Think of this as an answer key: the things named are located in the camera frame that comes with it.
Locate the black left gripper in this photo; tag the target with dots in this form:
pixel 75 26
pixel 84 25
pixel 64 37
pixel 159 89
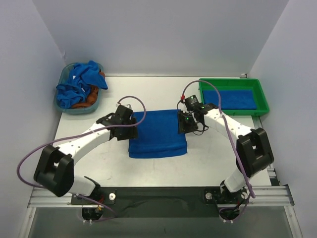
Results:
pixel 132 127

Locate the orange brown towel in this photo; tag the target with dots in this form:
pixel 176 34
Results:
pixel 85 83

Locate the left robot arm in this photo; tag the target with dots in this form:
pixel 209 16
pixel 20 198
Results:
pixel 55 169

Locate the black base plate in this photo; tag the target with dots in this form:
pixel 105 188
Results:
pixel 161 202

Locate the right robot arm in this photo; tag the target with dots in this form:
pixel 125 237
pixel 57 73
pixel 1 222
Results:
pixel 251 147

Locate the pile of blue towels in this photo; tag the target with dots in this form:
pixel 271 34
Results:
pixel 79 84

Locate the blue towel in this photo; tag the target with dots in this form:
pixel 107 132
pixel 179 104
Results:
pixel 158 137
pixel 231 100

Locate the aluminium frame rail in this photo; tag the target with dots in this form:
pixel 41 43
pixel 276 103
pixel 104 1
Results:
pixel 265 196

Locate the teal plastic basket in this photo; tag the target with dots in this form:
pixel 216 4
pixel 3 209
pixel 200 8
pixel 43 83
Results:
pixel 62 104

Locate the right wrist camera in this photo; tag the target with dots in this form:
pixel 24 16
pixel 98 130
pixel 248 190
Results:
pixel 192 103

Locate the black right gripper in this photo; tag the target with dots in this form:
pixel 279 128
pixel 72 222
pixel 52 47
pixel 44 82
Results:
pixel 183 123

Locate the green plastic tray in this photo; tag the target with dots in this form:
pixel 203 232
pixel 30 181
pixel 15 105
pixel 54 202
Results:
pixel 217 84

